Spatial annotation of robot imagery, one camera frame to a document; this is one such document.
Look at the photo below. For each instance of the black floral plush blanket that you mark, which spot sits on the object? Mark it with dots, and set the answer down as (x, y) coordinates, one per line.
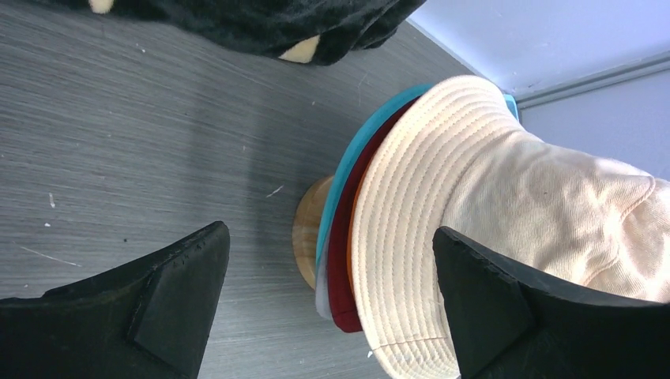
(307, 32)

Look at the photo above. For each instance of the orange bucket hat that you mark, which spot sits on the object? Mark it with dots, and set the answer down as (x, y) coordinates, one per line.
(349, 240)

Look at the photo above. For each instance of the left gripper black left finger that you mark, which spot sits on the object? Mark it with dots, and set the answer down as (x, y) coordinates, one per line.
(148, 318)

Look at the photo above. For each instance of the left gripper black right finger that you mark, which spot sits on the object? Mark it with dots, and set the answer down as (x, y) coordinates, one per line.
(509, 320)

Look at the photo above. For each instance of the wooden hat stand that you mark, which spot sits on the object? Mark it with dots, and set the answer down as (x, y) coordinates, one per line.
(305, 228)

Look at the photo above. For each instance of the grey bucket hat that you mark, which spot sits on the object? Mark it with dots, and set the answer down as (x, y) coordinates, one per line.
(321, 287)

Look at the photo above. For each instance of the dark red bucket hat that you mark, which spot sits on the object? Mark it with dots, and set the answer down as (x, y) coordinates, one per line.
(342, 303)

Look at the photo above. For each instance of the turquoise bucket hat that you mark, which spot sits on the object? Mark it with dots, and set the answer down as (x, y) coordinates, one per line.
(351, 155)

